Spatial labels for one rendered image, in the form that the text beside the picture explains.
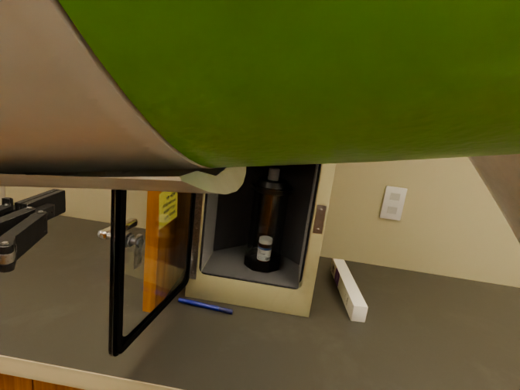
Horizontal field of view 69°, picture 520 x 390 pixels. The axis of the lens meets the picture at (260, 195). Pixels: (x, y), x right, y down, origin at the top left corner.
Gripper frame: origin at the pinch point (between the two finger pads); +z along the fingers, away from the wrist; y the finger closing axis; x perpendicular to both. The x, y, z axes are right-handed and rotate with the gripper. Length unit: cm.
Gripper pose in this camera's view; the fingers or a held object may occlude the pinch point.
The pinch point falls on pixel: (42, 207)
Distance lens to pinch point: 52.5
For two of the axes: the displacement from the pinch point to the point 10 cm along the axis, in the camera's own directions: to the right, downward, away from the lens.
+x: -1.1, 9.6, 2.5
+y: -9.9, -1.4, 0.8
